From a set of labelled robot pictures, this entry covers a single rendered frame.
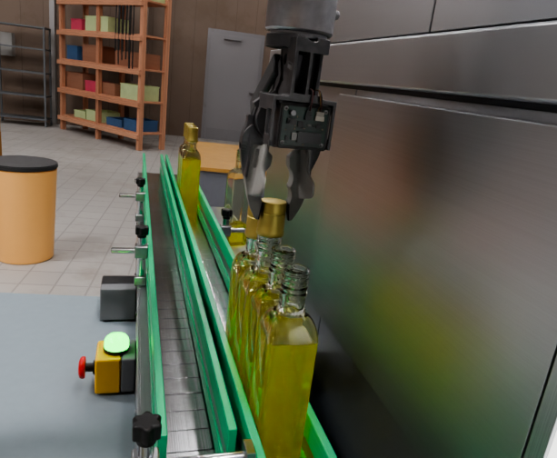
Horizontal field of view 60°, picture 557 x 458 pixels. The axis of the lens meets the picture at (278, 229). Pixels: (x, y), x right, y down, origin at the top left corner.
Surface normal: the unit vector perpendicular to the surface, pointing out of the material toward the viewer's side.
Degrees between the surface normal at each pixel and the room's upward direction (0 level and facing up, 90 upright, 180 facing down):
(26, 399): 0
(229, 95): 90
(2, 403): 0
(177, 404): 0
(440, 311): 90
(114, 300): 90
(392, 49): 90
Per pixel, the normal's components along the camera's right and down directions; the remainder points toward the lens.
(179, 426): 0.11, -0.95
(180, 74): 0.15, 0.30
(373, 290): -0.96, -0.03
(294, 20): -0.17, 0.27
